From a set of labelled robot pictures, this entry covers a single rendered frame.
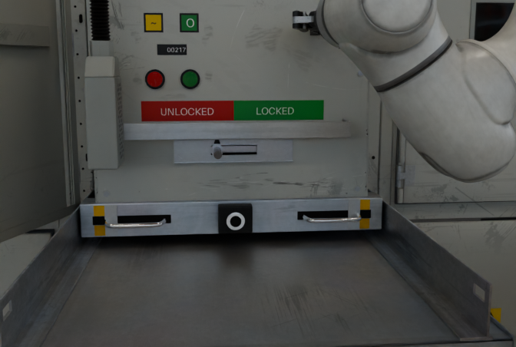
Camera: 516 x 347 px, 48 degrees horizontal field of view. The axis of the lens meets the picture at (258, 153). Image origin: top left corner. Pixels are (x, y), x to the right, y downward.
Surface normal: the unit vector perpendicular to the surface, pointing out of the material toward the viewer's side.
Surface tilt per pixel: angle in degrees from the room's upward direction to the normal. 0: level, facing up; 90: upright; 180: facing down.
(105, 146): 90
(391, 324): 0
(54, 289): 0
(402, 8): 93
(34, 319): 0
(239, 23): 90
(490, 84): 79
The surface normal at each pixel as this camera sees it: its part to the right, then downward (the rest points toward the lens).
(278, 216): 0.09, 0.16
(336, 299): 0.00, -0.99
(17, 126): 0.95, 0.05
